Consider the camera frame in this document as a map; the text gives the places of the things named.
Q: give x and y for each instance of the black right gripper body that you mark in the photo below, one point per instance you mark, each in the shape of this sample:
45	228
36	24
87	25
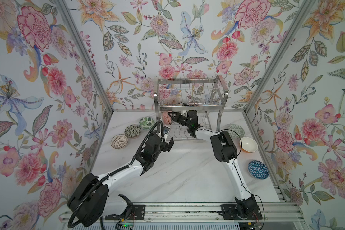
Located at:
185	122

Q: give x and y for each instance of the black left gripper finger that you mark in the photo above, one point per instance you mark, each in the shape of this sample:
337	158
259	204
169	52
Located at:
164	130
168	146

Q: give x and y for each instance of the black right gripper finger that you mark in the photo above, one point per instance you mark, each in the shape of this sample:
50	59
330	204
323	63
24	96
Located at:
176	119
174	115

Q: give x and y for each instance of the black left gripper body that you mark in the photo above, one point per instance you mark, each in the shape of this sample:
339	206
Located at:
153	158

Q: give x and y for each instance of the dark floral bowl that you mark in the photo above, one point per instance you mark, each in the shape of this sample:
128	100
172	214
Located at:
165	118

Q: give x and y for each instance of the plain white bowl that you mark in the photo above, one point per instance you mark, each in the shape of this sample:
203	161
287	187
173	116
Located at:
248	144

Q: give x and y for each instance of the dark patterned bowl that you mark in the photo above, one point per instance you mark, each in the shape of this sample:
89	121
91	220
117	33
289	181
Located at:
169	118

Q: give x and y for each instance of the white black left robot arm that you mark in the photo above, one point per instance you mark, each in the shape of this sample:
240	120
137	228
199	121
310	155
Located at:
90	201

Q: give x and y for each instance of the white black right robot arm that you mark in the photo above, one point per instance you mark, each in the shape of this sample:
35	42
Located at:
225	152

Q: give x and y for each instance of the steel two-tier dish rack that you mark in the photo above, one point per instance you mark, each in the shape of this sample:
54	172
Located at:
183	94

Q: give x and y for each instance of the green leaf pattern bowl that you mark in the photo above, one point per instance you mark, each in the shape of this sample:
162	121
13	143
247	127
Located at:
146	123

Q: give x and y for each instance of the dark speckled pattern bowl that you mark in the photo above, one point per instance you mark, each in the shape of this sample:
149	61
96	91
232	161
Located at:
132	131

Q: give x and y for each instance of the white lattice pattern bowl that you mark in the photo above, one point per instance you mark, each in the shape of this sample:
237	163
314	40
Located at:
119	141

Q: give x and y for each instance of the pale green patterned bowl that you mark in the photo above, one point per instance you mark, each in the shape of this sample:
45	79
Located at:
236	131

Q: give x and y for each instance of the blue geometric pattern bowl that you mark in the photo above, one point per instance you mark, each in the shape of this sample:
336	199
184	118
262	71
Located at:
258	170

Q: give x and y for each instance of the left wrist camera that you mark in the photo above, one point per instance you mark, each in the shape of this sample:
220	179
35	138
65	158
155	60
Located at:
166	130

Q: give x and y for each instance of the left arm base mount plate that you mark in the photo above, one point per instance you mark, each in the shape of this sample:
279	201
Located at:
133	212

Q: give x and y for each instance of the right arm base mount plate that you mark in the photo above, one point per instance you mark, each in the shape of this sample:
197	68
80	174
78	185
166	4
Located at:
231	212

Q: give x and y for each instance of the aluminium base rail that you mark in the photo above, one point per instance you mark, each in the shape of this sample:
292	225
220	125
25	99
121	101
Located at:
212	212

